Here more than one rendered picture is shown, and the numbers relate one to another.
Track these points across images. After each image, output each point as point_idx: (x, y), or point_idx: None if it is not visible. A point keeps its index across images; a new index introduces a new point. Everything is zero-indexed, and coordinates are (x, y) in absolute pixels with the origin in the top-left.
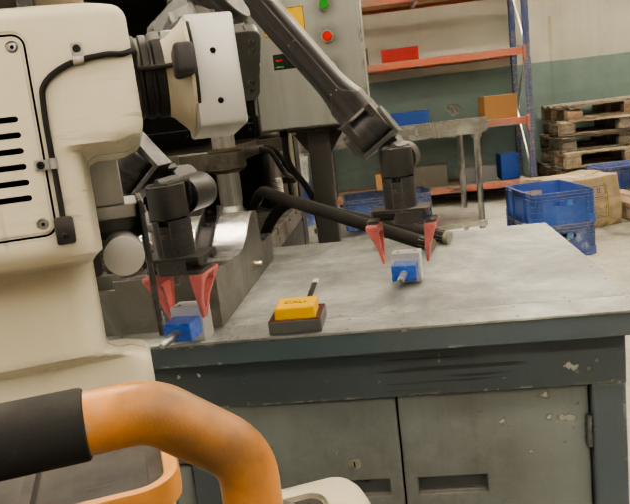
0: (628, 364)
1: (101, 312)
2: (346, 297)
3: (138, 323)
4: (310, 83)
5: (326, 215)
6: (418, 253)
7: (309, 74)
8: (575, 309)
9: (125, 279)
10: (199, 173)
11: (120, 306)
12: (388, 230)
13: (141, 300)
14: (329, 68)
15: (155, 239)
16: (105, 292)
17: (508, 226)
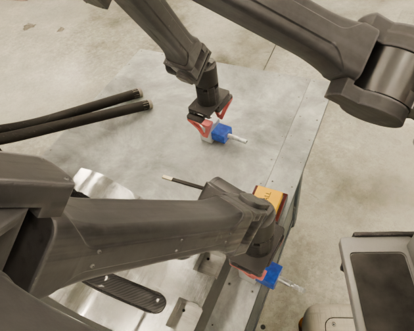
0: (75, 87)
1: None
2: (223, 171)
3: (212, 306)
4: (177, 50)
5: (59, 129)
6: (219, 118)
7: (178, 43)
8: (320, 100)
9: (202, 297)
10: (219, 182)
11: (205, 313)
12: (119, 111)
13: (213, 293)
14: (186, 30)
15: (263, 249)
16: (198, 320)
17: (130, 62)
